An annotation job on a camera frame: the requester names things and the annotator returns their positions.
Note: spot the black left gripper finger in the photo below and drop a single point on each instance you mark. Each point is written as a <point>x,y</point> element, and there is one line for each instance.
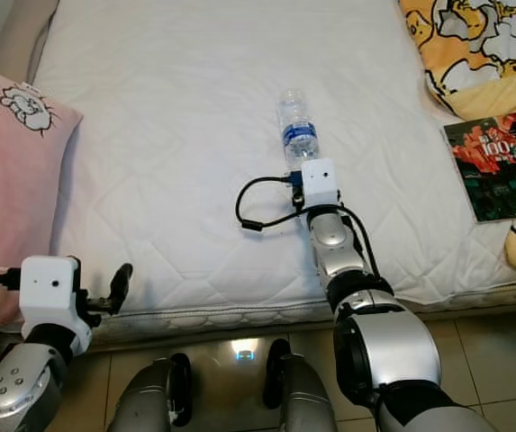
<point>122,286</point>

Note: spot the clear plastic water bottle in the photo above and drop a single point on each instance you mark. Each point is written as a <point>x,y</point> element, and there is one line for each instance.
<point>296,126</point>

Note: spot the pink pillow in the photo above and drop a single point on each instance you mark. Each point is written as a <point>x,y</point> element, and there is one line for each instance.
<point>14,198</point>

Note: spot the yellow cartoon print blanket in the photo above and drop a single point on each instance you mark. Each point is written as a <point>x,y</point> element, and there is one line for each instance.
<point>474,36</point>

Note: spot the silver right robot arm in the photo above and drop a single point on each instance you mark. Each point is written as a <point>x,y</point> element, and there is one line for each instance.
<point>393,342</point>

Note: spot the grey left robot leg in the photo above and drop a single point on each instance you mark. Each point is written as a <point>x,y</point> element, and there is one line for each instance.
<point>154,400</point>

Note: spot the grey robot leg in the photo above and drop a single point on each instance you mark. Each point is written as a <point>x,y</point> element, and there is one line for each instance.
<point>154,400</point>
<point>303,396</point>

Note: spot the white quilted mattress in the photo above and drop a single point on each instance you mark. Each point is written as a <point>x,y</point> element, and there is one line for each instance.
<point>176,108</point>

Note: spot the dark red green book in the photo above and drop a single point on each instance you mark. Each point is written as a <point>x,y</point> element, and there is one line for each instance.
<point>496,171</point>

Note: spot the grey right robot leg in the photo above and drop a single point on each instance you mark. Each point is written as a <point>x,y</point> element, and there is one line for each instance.
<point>303,396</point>

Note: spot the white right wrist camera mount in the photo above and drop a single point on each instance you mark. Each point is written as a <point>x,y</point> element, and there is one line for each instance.
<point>321,183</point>

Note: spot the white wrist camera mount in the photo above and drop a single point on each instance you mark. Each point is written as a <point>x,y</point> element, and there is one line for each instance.
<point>49,288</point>
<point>321,183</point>

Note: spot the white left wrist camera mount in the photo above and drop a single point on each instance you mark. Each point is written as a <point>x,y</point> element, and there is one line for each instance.
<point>49,288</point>

